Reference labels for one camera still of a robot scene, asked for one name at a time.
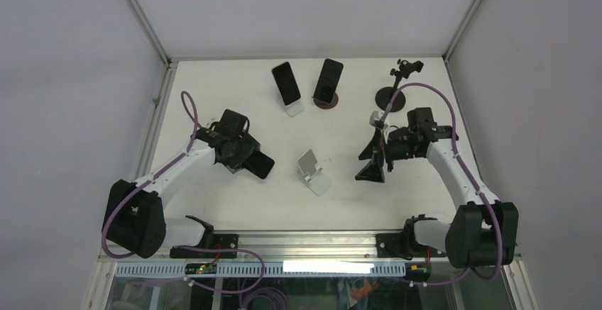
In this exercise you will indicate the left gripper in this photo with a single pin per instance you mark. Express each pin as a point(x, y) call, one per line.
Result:
point(248, 145)

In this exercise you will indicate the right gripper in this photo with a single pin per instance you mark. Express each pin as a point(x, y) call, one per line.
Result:
point(373, 171)

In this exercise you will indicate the black phone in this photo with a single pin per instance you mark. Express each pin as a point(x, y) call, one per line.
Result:
point(259, 164)
point(328, 81)
point(286, 83)

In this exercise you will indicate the white folding phone stand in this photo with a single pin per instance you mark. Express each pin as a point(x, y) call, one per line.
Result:
point(294, 108)

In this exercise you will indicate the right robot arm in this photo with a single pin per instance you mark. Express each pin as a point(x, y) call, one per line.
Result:
point(483, 230)

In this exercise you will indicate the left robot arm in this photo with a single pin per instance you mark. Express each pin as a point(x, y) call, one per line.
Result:
point(135, 221)

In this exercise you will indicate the black tall clamp stand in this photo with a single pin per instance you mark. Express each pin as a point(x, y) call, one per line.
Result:
point(403, 70)

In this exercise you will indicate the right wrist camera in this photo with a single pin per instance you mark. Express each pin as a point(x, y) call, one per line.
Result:
point(377, 121)

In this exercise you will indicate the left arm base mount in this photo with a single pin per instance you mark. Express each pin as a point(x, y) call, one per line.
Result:
point(214, 242)

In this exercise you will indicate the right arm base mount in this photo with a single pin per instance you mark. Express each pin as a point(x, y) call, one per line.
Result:
point(399, 245)

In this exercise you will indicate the aluminium frame rail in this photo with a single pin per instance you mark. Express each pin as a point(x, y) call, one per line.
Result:
point(275, 246)

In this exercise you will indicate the white slotted cable duct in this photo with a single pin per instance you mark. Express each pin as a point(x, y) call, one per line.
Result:
point(287, 268)

